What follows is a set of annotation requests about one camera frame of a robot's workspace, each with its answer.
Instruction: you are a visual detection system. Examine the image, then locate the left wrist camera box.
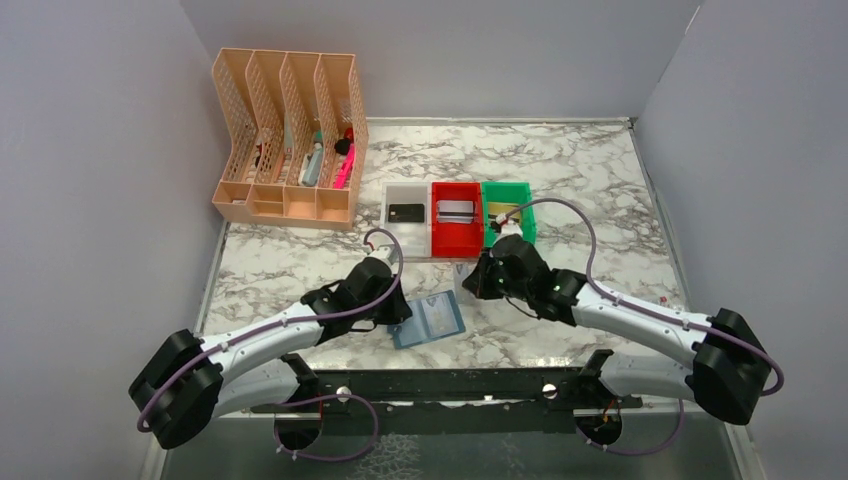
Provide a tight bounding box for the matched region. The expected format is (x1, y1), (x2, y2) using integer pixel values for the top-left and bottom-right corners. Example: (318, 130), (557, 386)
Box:
(368, 245), (398, 267)

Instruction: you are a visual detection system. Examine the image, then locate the green plastic bin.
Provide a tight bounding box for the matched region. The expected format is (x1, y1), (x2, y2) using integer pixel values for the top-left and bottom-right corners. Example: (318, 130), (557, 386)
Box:
(481, 181), (537, 248)

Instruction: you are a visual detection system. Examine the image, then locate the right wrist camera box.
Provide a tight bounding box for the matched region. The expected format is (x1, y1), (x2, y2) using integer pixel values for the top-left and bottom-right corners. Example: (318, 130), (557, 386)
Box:
(497, 218), (523, 240)

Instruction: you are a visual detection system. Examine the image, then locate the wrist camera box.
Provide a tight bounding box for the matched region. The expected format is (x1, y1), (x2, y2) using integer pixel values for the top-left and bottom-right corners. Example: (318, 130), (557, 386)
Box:
(368, 245), (398, 267)
(497, 218), (523, 240)

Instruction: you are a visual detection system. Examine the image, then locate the black binder clip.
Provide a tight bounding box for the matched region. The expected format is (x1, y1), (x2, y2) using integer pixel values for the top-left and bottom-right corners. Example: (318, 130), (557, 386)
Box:
(334, 137), (354, 157)

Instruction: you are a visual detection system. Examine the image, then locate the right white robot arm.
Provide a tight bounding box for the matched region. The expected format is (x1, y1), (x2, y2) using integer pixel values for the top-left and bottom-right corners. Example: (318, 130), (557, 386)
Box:
(462, 234), (775, 425)

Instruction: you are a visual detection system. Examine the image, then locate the peach plastic file organizer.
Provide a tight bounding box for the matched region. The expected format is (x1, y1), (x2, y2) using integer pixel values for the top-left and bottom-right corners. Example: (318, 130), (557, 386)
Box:
(212, 48), (369, 230)

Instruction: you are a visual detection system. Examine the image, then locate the blue leather card holder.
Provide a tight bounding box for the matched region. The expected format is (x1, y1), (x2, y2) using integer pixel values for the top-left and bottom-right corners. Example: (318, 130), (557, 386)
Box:
(387, 290), (466, 350)

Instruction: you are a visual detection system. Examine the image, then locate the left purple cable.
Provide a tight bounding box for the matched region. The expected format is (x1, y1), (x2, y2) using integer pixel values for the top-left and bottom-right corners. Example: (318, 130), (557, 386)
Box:
(135, 228), (405, 463)

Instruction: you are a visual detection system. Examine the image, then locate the red plastic bin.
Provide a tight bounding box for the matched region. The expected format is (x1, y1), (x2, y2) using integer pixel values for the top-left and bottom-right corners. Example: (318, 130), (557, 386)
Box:
(431, 182), (484, 258)

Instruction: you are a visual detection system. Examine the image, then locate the purple cable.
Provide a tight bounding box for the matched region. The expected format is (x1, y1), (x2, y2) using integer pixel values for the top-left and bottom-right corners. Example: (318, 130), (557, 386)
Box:
(493, 197), (786, 458)
(135, 228), (405, 463)

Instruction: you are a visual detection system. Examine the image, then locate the gold credit card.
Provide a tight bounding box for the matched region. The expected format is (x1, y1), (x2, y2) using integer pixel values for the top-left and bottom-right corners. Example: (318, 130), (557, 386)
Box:
(487, 202), (516, 221)

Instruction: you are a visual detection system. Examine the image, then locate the teal grey stapler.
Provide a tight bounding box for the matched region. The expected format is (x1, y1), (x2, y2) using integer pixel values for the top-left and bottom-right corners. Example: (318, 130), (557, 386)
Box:
(298, 131), (325, 187)

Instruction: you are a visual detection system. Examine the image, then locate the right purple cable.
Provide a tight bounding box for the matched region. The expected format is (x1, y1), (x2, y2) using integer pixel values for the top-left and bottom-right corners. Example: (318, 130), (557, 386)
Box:
(493, 197), (786, 458)

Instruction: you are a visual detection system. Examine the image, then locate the black credit card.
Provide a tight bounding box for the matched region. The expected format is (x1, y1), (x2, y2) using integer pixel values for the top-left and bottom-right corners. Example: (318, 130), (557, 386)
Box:
(386, 203), (426, 223)

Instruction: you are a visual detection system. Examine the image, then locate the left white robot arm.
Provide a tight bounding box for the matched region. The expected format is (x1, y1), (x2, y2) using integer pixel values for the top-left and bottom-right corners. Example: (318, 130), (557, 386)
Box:
(128, 252), (411, 449)

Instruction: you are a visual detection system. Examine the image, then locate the white plastic bin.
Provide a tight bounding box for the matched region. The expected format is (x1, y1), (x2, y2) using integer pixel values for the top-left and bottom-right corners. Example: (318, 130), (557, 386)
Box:
(379, 182), (431, 259)

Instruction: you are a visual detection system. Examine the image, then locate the white striped card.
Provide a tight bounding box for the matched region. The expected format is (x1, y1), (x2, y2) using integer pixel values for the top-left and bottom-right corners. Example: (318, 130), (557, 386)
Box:
(436, 200), (476, 224)

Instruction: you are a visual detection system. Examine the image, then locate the pink highlighter pen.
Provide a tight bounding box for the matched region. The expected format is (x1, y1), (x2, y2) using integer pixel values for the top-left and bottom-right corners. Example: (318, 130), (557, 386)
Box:
(333, 143), (356, 189)

